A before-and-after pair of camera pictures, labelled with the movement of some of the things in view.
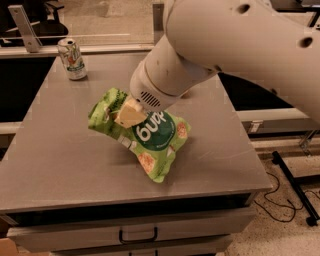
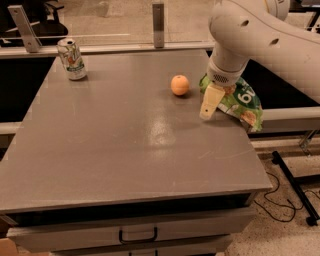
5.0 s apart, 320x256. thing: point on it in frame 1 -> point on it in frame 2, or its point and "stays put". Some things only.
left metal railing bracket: (29, 37) stays put
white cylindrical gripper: (145, 89) -> (222, 77)
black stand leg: (304, 201) stays put
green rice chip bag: (153, 140) -> (241, 101)
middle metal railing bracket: (158, 28) stays put
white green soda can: (72, 59) stays put
